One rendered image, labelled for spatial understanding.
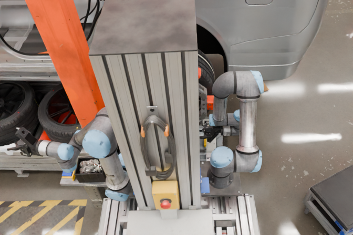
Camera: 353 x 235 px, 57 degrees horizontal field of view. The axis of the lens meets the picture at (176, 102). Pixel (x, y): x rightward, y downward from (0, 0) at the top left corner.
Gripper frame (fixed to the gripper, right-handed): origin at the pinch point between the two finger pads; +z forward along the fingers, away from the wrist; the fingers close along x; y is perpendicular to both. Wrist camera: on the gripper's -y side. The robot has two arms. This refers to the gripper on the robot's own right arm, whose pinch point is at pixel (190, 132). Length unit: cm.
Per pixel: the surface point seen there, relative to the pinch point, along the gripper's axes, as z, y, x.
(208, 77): -12.0, 19.5, -30.2
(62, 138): 104, -40, -27
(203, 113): -8.2, -5.1, -20.2
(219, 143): -23, -75, -45
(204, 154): -9, -66, -28
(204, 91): -9.0, 15.3, -21.4
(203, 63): -8.9, 24.1, -38.6
